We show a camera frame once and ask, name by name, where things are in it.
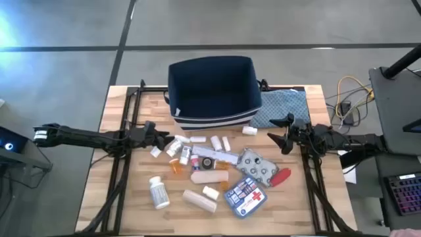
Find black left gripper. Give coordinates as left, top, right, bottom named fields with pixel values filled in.
left=130, top=120, right=176, bottom=151

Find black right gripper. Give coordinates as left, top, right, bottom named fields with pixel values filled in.
left=266, top=113, right=317, bottom=156

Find white labelled pill bottle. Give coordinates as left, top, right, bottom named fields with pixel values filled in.
left=178, top=145, right=193, bottom=166
left=165, top=139, right=184, bottom=158

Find pink bottle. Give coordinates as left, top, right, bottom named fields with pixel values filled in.
left=190, top=154, right=201, bottom=173

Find grey circle-patterned pouch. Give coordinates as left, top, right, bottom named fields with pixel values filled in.
left=235, top=147, right=280, bottom=188

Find red plastic item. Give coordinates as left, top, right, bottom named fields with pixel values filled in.
left=270, top=167, right=292, bottom=188

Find long white grey box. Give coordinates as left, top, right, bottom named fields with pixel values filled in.
left=191, top=144, right=240, bottom=166

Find large white supplement bottle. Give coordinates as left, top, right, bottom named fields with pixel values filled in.
left=148, top=175, right=171, bottom=211

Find navy fabric basket, white stripes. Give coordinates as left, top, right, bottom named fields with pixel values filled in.
left=167, top=55, right=263, bottom=132

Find blue patterned cloth pouch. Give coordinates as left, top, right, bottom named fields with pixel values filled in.
left=249, top=89, right=311, bottom=130

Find black power adapter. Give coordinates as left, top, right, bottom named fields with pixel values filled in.
left=339, top=101, right=355, bottom=126

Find blue first aid kit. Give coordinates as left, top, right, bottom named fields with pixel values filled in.
left=223, top=174, right=268, bottom=220

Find white paper sheet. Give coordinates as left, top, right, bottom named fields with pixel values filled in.
left=337, top=149, right=357, bottom=185

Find black desk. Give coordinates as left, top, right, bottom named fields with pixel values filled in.
left=368, top=66, right=421, bottom=156

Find black monitor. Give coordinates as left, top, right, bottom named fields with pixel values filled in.
left=402, top=118, right=421, bottom=134

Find black metal stand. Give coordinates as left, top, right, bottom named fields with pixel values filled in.
left=0, top=138, right=54, bottom=189

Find black pole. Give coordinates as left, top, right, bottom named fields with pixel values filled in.
left=382, top=44, right=421, bottom=80

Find backlit black keyboard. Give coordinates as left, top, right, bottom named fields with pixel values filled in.
left=384, top=172, right=421, bottom=217

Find black device, blue light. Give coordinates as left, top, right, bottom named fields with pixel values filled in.
left=0, top=126, right=29, bottom=154

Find grey cable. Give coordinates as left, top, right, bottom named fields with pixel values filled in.
left=325, top=84, right=376, bottom=130

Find yellow cable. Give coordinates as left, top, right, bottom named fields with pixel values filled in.
left=335, top=75, right=375, bottom=120

